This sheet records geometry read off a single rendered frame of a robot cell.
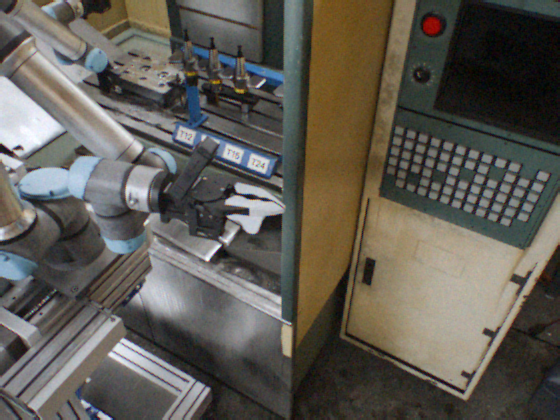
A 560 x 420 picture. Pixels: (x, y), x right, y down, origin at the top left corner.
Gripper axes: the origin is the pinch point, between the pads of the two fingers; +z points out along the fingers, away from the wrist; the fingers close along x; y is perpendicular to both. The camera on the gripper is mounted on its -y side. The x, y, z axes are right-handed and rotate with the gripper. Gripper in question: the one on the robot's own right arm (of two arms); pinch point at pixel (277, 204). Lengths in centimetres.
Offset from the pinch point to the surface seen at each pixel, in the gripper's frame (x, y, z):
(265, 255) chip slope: -68, 75, -20
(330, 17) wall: -36.7, -17.9, -0.3
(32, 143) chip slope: -113, 79, -147
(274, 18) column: -164, 24, -45
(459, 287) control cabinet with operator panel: -74, 77, 47
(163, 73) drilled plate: -131, 43, -85
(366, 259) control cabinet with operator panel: -83, 81, 15
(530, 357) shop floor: -111, 144, 94
